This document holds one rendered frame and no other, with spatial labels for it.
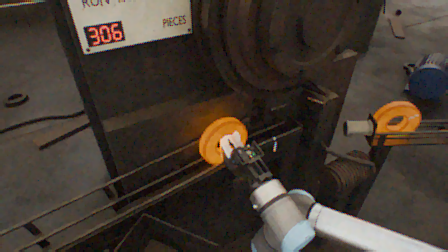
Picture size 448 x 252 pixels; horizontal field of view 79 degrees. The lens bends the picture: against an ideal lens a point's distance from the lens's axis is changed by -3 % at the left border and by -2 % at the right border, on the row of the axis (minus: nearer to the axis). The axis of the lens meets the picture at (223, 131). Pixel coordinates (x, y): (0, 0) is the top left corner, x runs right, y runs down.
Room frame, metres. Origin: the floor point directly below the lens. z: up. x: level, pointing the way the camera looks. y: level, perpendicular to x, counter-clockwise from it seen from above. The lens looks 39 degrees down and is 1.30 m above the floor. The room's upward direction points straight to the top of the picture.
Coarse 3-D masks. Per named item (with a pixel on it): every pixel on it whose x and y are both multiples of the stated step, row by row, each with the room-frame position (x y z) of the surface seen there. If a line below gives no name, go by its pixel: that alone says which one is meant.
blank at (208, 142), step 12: (216, 120) 0.66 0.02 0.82; (228, 120) 0.65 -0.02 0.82; (204, 132) 0.63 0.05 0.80; (216, 132) 0.62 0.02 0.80; (228, 132) 0.64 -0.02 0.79; (240, 132) 0.66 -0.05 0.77; (204, 144) 0.60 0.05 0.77; (216, 144) 0.62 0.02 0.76; (204, 156) 0.60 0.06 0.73; (216, 156) 0.62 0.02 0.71
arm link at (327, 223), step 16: (288, 192) 0.57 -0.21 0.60; (304, 192) 0.54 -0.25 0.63; (304, 208) 0.48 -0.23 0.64; (320, 208) 0.48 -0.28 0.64; (320, 224) 0.43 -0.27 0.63; (336, 224) 0.42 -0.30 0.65; (352, 224) 0.41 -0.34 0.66; (368, 224) 0.41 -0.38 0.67; (336, 240) 0.39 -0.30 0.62; (352, 240) 0.38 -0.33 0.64; (368, 240) 0.36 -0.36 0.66; (384, 240) 0.36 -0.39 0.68; (400, 240) 0.35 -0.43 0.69; (416, 240) 0.35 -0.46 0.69
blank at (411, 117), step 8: (392, 104) 0.81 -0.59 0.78; (400, 104) 0.80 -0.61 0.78; (408, 104) 0.80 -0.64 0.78; (376, 112) 0.82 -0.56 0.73; (384, 112) 0.80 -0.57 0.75; (392, 112) 0.79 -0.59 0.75; (400, 112) 0.79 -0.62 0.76; (408, 112) 0.79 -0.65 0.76; (416, 112) 0.79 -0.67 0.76; (376, 120) 0.80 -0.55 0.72; (384, 120) 0.79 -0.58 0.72; (408, 120) 0.79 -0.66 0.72; (416, 120) 0.79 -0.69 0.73; (384, 128) 0.79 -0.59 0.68; (392, 128) 0.80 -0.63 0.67; (400, 128) 0.79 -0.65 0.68; (408, 128) 0.79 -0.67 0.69
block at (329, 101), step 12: (312, 96) 0.84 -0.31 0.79; (324, 96) 0.82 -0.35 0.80; (336, 96) 0.83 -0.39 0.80; (312, 108) 0.83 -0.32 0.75; (324, 108) 0.80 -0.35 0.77; (300, 120) 0.86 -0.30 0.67; (312, 120) 0.82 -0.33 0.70; (324, 120) 0.81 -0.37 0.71; (312, 132) 0.81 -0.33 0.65; (324, 132) 0.82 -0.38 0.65; (312, 144) 0.80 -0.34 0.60
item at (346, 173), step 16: (336, 160) 0.80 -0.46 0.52; (368, 160) 0.79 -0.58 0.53; (320, 176) 0.76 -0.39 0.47; (336, 176) 0.71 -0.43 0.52; (352, 176) 0.72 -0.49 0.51; (368, 176) 0.75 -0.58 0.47; (320, 192) 0.77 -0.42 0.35; (336, 192) 0.68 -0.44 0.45; (336, 208) 0.70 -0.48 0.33; (320, 240) 0.70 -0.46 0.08
